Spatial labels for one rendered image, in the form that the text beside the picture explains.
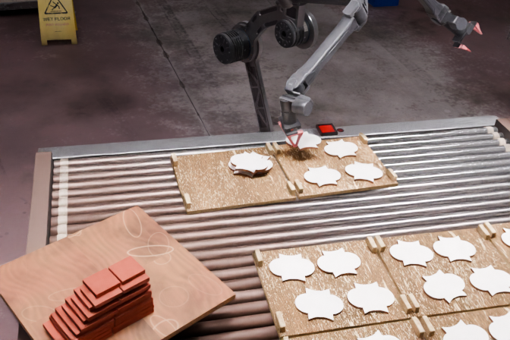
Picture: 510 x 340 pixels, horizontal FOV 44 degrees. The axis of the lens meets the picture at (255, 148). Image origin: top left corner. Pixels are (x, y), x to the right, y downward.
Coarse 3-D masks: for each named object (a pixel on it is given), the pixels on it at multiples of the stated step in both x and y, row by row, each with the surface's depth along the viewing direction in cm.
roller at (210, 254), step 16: (432, 224) 226; (448, 224) 225; (464, 224) 226; (480, 224) 227; (304, 240) 213; (320, 240) 214; (336, 240) 215; (352, 240) 216; (208, 256) 205; (224, 256) 206; (240, 256) 207
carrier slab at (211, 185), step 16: (192, 160) 246; (208, 160) 247; (224, 160) 248; (272, 160) 250; (176, 176) 237; (192, 176) 237; (208, 176) 238; (224, 176) 239; (240, 176) 239; (256, 176) 240; (272, 176) 241; (192, 192) 229; (208, 192) 230; (224, 192) 230; (240, 192) 231; (256, 192) 231; (272, 192) 232; (288, 192) 233; (192, 208) 221; (208, 208) 222; (224, 208) 224
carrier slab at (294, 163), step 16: (320, 144) 262; (288, 160) 250; (304, 160) 251; (320, 160) 252; (336, 160) 253; (352, 160) 253; (368, 160) 254; (288, 176) 241; (384, 176) 245; (304, 192) 233; (320, 192) 234; (336, 192) 235
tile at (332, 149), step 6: (330, 144) 260; (336, 144) 261; (342, 144) 261; (348, 144) 261; (354, 144) 261; (324, 150) 257; (330, 150) 256; (336, 150) 257; (342, 150) 257; (348, 150) 257; (354, 150) 258; (336, 156) 255; (342, 156) 253; (348, 156) 255; (354, 156) 255
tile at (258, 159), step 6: (234, 156) 242; (240, 156) 243; (246, 156) 243; (252, 156) 243; (258, 156) 243; (234, 162) 239; (240, 162) 239; (246, 162) 239; (252, 162) 240; (258, 162) 240; (264, 162) 240; (240, 168) 236; (246, 168) 236; (252, 168) 236; (258, 168) 236; (264, 168) 237
